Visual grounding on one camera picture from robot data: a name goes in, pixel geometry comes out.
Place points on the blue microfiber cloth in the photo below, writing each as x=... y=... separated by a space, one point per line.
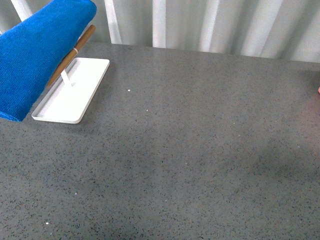
x=31 y=51

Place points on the white rack with wooden bars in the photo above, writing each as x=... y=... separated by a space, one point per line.
x=72 y=86

